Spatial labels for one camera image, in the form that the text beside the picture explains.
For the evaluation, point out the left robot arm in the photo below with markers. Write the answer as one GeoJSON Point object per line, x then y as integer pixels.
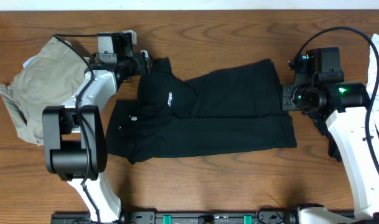
{"type": "Point", "coordinates": [74, 139]}

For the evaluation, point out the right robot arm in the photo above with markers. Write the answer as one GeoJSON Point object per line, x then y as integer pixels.
{"type": "Point", "coordinates": [339, 111]}

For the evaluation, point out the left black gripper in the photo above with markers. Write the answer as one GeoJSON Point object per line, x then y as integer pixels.
{"type": "Point", "coordinates": [146, 62]}

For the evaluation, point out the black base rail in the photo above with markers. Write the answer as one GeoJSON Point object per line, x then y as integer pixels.
{"type": "Point", "coordinates": [208, 217]}

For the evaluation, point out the beige crumpled garment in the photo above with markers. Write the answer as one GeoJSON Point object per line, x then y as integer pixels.
{"type": "Point", "coordinates": [48, 79]}

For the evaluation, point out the black shirt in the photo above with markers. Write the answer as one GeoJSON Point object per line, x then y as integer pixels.
{"type": "Point", "coordinates": [226, 111]}

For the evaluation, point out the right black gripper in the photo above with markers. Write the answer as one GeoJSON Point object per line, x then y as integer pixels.
{"type": "Point", "coordinates": [287, 93]}

